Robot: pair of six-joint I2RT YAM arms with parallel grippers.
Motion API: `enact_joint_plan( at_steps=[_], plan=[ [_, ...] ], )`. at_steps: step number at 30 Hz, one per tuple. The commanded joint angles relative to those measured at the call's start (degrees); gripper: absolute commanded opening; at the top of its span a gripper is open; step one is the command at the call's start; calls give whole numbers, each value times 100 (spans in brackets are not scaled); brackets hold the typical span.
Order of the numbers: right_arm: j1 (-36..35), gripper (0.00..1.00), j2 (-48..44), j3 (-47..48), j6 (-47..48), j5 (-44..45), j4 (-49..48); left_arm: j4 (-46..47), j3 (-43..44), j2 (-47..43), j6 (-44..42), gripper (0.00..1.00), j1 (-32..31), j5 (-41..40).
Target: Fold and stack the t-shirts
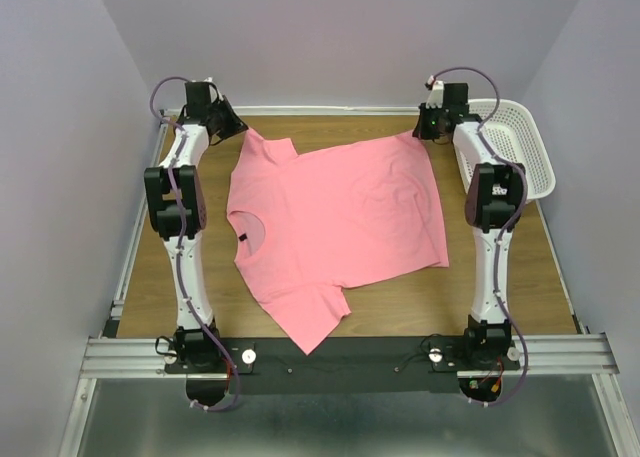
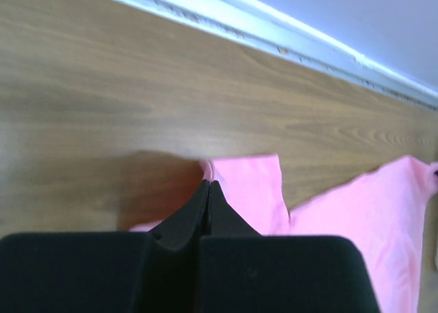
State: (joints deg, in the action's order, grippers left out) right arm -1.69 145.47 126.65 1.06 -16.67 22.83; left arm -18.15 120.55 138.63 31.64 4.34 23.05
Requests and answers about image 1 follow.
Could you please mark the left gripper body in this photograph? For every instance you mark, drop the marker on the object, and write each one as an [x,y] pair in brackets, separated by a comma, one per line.
[225,123]

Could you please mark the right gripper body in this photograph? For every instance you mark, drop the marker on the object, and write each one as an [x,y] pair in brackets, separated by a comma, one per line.
[428,122]

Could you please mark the pink t shirt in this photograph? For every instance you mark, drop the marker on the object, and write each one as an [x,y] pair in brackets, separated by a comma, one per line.
[311,226]

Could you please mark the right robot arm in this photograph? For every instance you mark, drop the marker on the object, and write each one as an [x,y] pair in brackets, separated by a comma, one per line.
[495,199]

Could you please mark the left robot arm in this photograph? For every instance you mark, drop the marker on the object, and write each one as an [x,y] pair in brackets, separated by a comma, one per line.
[177,213]

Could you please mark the white plastic basket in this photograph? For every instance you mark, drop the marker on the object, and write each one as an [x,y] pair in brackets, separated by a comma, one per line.
[513,134]

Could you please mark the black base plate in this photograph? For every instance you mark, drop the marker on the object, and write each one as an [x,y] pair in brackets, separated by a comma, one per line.
[340,365]

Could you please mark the aluminium frame rail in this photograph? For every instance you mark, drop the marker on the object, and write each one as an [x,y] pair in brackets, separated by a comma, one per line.
[135,409]

